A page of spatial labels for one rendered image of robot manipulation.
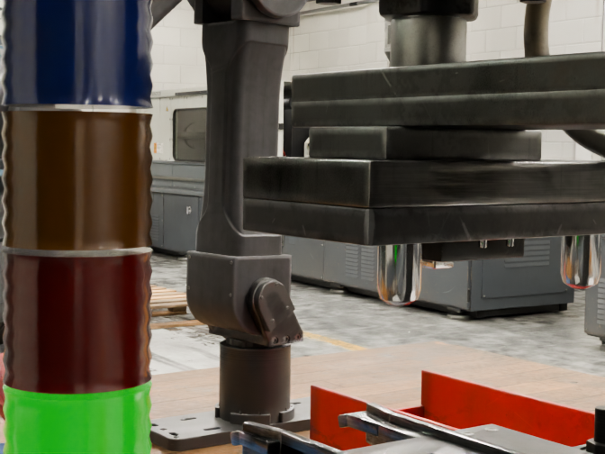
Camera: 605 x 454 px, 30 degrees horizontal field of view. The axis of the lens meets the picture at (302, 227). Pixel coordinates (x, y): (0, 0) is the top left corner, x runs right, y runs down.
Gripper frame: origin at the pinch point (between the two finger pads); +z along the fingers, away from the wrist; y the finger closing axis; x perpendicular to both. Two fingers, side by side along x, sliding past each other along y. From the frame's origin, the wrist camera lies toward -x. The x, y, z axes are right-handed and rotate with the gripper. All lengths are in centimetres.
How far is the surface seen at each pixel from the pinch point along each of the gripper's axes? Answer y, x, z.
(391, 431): 20.1, 12.6, 6.6
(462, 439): 24.6, 13.6, 8.5
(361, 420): 17.7, 12.5, 5.1
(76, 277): 48, -17, 7
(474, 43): -558, 680, -442
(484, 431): 23.0, 16.7, 8.1
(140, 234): 48, -15, 6
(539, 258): -442, 533, -183
